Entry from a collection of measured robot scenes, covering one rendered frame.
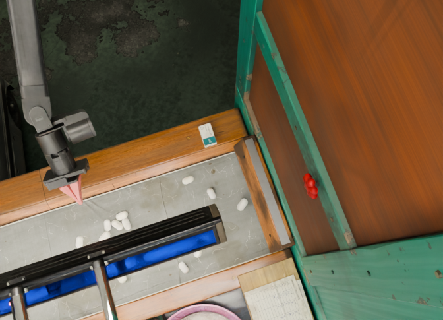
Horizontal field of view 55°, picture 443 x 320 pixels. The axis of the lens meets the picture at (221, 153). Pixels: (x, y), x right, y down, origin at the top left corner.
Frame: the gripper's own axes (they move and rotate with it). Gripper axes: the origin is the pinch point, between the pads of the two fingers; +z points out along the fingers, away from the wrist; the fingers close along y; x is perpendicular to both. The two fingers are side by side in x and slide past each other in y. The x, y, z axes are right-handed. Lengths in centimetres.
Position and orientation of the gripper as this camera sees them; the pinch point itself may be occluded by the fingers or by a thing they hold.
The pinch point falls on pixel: (80, 200)
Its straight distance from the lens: 113.1
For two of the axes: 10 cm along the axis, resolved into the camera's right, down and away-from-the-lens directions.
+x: -1.9, -3.9, 9.0
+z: 2.5, 8.7, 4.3
